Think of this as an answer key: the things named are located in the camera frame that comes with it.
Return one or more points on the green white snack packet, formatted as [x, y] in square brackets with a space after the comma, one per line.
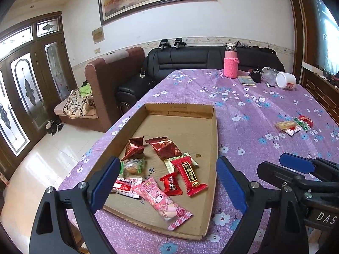
[167, 162]

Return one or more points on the white red printed snack packet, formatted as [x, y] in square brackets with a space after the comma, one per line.
[124, 186]

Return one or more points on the pink knit-sleeved bottle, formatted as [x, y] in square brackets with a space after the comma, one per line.
[231, 63]

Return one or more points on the red gold-label snack packet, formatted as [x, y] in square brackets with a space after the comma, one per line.
[307, 121]

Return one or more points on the white plastic jar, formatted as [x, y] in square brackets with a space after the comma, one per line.
[286, 80]

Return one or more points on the black device on sofa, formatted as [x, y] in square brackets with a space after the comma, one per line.
[163, 44]
[179, 43]

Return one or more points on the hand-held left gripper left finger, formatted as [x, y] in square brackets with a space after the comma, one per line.
[104, 187]

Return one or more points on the small red snack packet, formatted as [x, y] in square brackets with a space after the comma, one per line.
[170, 184]

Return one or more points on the purple floral tablecloth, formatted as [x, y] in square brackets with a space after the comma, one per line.
[246, 105]

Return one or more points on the green clear candy packet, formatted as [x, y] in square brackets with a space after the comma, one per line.
[300, 123]

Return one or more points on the cream biscuit packet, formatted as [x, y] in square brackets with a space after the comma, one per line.
[286, 127]

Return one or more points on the long red snack packet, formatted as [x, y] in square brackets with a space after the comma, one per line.
[189, 176]

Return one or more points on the black leather sofa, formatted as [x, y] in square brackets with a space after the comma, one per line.
[185, 58]

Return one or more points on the pair of dark shoes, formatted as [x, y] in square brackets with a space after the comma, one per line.
[54, 127]

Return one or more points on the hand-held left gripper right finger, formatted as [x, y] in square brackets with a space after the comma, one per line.
[231, 187]

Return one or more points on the wooden glass door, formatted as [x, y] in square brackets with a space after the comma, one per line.
[29, 79]

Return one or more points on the pink cartoon snack packet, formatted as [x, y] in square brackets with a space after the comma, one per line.
[161, 203]

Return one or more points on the small wall plaque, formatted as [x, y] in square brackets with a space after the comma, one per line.
[98, 35]

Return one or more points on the small olive notebook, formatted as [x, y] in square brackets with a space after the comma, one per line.
[246, 80]

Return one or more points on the dark red snack packet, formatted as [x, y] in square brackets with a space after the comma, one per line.
[164, 148]
[133, 148]

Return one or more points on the clear green-edged snack packet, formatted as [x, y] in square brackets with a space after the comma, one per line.
[132, 166]

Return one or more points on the dark clutter on sofa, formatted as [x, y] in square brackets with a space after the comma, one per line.
[254, 48]

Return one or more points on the bright window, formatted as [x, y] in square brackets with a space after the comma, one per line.
[327, 29]

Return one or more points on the brown armchair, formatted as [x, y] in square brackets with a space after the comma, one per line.
[116, 84]

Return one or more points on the patterned bag on bench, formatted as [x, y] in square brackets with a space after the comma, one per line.
[78, 103]

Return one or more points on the black cup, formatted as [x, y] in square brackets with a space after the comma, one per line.
[256, 76]

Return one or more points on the clear plastic container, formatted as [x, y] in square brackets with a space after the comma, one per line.
[270, 74]

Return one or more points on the shallow cardboard box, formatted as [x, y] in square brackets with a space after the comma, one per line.
[180, 127]

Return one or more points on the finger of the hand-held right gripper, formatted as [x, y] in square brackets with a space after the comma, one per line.
[296, 162]
[275, 174]

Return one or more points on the clutter on wooden cabinet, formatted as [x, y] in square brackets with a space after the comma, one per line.
[332, 75]

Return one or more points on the wooden side cabinet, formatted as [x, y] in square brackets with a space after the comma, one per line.
[320, 92]

